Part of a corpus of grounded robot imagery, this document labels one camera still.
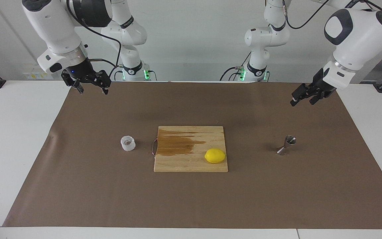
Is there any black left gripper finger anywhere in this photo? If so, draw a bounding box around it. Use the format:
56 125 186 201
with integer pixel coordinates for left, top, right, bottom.
290 84 314 107
309 90 327 105

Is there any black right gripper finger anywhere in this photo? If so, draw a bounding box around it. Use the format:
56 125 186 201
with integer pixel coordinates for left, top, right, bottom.
61 70 85 95
90 70 112 96

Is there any steel double jigger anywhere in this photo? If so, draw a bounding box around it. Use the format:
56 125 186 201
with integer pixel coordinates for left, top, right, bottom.
276 135 297 156

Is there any yellow lemon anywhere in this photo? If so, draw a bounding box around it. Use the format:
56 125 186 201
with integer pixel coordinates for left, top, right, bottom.
204 148 227 164

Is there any brown paper table mat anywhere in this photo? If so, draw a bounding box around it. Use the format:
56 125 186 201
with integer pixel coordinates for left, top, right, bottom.
2 81 382 230

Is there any wooden cutting board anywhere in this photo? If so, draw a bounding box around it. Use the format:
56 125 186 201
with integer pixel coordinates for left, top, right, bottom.
151 125 228 173

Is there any white yellow wall socket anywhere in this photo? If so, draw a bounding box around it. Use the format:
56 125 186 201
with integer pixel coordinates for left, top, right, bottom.
23 64 55 80

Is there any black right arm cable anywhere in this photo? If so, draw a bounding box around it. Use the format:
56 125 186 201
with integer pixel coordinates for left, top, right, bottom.
66 0 122 80

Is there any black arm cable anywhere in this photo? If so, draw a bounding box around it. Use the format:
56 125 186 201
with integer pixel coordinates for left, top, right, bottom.
66 0 122 80
281 0 382 30

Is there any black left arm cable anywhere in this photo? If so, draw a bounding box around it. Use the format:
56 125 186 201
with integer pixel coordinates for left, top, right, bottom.
281 0 382 30

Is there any black base power cable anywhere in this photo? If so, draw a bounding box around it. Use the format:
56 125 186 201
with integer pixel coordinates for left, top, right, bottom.
220 50 253 82

